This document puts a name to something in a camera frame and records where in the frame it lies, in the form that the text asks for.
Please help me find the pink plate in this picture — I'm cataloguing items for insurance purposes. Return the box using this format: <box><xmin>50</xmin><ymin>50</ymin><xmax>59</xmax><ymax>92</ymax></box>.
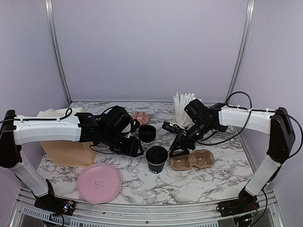
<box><xmin>77</xmin><ymin>163</ymin><xmax>122</xmax><ymax>204</ymax></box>

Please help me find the brown cardboard cup carrier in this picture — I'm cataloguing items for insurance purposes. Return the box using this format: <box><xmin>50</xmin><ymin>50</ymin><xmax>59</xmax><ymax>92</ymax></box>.
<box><xmin>170</xmin><ymin>149</ymin><xmax>215</xmax><ymax>171</ymax></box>

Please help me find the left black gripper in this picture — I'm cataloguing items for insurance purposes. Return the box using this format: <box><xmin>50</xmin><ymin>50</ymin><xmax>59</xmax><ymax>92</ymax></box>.
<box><xmin>101</xmin><ymin>128</ymin><xmax>144</xmax><ymax>157</ymax></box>

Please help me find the brown paper bag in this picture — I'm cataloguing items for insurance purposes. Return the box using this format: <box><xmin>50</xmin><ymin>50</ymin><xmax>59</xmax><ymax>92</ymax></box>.
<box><xmin>35</xmin><ymin>107</ymin><xmax>98</xmax><ymax>167</ymax></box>

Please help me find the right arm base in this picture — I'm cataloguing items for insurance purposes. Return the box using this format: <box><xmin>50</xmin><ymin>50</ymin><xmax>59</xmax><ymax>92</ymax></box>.
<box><xmin>216</xmin><ymin>189</ymin><xmax>260</xmax><ymax>217</ymax></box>

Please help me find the black cup holding straws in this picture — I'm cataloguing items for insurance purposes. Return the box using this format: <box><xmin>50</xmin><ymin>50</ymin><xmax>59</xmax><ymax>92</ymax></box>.
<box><xmin>173</xmin><ymin>116</ymin><xmax>191</xmax><ymax>128</ymax></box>

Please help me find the black coffee cup lid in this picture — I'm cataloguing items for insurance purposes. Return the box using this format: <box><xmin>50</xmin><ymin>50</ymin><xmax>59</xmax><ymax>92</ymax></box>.
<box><xmin>146</xmin><ymin>146</ymin><xmax>168</xmax><ymax>165</ymax></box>

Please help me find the right aluminium frame post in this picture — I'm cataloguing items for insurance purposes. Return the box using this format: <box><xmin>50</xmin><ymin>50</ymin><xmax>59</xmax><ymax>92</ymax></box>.
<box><xmin>225</xmin><ymin>0</ymin><xmax>256</xmax><ymax>99</ymax></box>

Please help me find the left aluminium frame post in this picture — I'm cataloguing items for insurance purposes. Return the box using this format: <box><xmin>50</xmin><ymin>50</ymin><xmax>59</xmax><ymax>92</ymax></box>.
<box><xmin>45</xmin><ymin>0</ymin><xmax>72</xmax><ymax>105</ymax></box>

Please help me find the stack of black lids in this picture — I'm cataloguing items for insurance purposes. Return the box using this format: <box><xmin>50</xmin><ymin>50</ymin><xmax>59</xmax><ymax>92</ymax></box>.
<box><xmin>138</xmin><ymin>125</ymin><xmax>156</xmax><ymax>143</ymax></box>

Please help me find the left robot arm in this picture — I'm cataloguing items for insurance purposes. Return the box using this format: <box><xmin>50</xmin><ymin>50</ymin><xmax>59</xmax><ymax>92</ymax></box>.
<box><xmin>0</xmin><ymin>105</ymin><xmax>143</xmax><ymax>210</ymax></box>

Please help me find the bundle of white straws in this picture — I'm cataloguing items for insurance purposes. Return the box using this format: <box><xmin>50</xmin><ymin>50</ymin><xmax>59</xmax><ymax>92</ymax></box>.
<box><xmin>173</xmin><ymin>92</ymin><xmax>197</xmax><ymax>124</ymax></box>

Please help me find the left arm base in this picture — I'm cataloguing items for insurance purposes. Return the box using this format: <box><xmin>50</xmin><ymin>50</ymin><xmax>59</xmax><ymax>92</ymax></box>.
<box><xmin>34</xmin><ymin>189</ymin><xmax>75</xmax><ymax>216</ymax></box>

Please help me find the black paper coffee cup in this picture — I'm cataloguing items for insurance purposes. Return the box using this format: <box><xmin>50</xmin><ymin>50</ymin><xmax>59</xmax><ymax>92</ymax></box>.
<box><xmin>147</xmin><ymin>160</ymin><xmax>166</xmax><ymax>174</ymax></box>

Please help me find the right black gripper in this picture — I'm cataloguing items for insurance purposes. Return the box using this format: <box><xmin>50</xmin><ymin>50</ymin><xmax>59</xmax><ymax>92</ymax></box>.
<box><xmin>169</xmin><ymin>120</ymin><xmax>214</xmax><ymax>157</ymax></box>

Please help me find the stack of paper cups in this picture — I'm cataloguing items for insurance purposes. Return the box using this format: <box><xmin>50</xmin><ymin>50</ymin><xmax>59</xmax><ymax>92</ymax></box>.
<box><xmin>215</xmin><ymin>125</ymin><xmax>228</xmax><ymax>134</ymax></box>

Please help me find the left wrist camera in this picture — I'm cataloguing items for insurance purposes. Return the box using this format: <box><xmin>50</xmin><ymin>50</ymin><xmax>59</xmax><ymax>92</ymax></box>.
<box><xmin>123</xmin><ymin>119</ymin><xmax>140</xmax><ymax>138</ymax></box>

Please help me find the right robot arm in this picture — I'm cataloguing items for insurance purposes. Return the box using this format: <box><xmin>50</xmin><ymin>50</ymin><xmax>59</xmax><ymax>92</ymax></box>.
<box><xmin>162</xmin><ymin>99</ymin><xmax>295</xmax><ymax>212</ymax></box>

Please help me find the aluminium frame post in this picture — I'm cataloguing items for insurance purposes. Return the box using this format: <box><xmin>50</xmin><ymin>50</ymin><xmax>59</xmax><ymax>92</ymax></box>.
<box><xmin>45</xmin><ymin>0</ymin><xmax>72</xmax><ymax>105</ymax></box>
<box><xmin>225</xmin><ymin>0</ymin><xmax>256</xmax><ymax>99</ymax></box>

